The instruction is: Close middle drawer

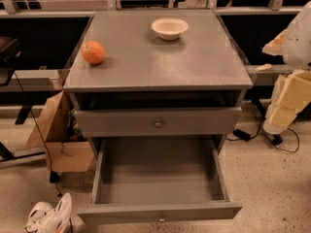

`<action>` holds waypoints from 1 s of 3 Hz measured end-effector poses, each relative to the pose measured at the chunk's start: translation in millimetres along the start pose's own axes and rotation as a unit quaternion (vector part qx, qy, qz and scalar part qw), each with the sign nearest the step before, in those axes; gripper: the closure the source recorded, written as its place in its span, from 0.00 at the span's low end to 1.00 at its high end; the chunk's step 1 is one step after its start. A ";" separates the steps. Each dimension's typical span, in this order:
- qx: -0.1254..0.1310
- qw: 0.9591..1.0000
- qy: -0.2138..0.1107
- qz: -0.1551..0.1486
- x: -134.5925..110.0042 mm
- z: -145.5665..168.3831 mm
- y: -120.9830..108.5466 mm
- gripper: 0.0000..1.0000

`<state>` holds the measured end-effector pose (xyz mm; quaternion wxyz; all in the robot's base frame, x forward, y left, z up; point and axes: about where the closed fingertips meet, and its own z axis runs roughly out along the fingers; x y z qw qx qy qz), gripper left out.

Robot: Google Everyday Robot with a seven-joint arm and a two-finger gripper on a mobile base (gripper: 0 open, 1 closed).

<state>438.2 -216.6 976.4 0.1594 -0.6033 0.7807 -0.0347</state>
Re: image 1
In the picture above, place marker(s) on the grey drawer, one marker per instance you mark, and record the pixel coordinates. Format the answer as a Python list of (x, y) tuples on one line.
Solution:
[(158, 179), (153, 122)]

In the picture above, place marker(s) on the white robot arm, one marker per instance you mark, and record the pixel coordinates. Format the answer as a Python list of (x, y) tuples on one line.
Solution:
[(291, 95)]

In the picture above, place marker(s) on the grey drawer cabinet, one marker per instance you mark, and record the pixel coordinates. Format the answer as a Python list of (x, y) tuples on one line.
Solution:
[(200, 69)]

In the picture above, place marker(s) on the grey top drawer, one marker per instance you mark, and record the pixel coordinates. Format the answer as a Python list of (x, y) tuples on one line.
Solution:
[(153, 122)]

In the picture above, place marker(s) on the white paper bowl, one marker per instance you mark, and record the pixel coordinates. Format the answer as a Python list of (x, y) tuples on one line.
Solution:
[(169, 29)]

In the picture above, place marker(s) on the orange fruit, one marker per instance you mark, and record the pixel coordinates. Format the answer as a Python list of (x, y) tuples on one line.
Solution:
[(93, 52)]

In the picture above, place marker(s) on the brown cardboard box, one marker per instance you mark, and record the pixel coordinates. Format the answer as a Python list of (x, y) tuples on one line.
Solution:
[(52, 133)]

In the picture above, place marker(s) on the small yellow foam piece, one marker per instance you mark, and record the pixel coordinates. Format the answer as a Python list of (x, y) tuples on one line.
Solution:
[(264, 67)]

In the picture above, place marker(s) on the white sneaker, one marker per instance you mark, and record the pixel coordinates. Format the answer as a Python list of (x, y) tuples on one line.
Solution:
[(44, 218)]

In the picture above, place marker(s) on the black office chair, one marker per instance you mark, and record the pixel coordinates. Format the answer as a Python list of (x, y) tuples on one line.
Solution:
[(9, 55)]

